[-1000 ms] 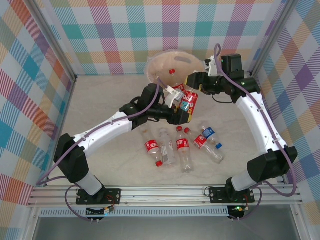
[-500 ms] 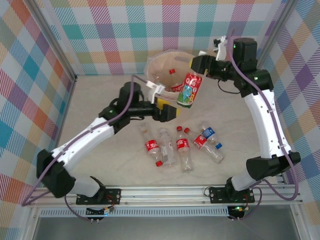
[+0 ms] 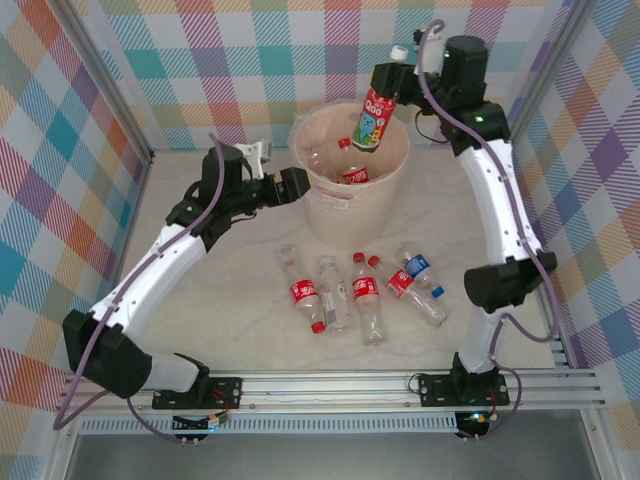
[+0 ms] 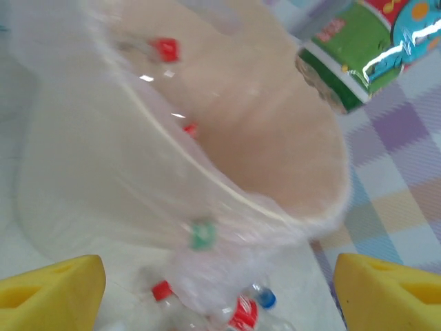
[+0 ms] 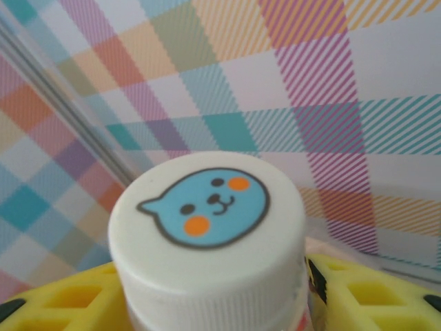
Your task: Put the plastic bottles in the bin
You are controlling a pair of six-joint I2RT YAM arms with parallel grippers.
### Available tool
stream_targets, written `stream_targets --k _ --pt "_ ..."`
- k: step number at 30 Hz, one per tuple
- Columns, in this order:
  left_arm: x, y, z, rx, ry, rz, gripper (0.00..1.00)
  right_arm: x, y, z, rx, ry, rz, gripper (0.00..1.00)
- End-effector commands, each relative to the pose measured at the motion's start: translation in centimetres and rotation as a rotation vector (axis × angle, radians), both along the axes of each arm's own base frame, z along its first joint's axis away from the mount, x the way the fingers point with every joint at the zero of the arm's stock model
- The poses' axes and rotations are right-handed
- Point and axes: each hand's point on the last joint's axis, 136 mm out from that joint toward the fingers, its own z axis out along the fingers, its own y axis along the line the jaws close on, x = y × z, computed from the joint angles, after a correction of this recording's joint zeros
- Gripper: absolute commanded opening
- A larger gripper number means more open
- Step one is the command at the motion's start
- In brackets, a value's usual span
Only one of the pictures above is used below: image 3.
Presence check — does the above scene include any red Qoo bottle white cap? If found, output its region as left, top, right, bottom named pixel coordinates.
left=349, top=44, right=409, bottom=154

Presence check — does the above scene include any Coca-Cola bottle red cap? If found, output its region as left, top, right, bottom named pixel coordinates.
left=367, top=254, right=450, bottom=329
left=351, top=251, right=390, bottom=348
left=337, top=137, right=372, bottom=186
left=278, top=244, right=327, bottom=335

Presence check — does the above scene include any clear bottle white label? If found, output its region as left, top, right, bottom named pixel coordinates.
left=317, top=255, right=351, bottom=332

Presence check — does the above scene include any clear bottle blue label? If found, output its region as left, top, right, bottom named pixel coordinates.
left=398, top=249, right=447, bottom=297

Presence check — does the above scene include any clear plastic bin liner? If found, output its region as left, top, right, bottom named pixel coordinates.
left=292, top=104, right=361, bottom=201

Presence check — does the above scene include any beige plastic bin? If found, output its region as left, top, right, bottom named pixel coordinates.
left=292, top=102, right=412, bottom=250

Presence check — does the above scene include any small black controller board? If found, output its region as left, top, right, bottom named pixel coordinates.
left=172, top=412, right=230, bottom=435
left=455, top=409, right=501, bottom=441

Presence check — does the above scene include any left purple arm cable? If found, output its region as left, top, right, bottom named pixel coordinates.
left=52, top=132, right=224, bottom=445

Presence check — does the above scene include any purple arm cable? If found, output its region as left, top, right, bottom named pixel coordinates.
left=52, top=132, right=224, bottom=445
left=418, top=18, right=562, bottom=444

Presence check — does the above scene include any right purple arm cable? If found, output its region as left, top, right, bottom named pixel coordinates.
left=418, top=18, right=562, bottom=444

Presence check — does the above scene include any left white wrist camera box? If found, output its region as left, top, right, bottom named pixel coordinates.
left=237, top=141, right=274, bottom=179

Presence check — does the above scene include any thin black cable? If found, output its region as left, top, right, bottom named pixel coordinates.
left=413, top=110, right=454, bottom=146

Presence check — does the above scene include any aluminium frame post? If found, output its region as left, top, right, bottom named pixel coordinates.
left=52, top=0, right=155, bottom=166
left=497, top=0, right=599, bottom=156

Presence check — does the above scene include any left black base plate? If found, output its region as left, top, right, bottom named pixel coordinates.
left=152, top=377, right=244, bottom=411

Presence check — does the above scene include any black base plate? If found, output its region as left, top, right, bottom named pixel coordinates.
left=417, top=373, right=511, bottom=409
left=152, top=377, right=244, bottom=411

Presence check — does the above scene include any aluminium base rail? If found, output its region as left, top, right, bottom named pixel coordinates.
left=53, top=368, right=607, bottom=416

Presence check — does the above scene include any white slotted cable duct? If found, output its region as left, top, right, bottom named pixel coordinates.
left=77, top=412, right=460, bottom=436

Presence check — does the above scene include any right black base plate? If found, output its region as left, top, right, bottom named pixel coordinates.
left=417, top=373, right=511, bottom=409

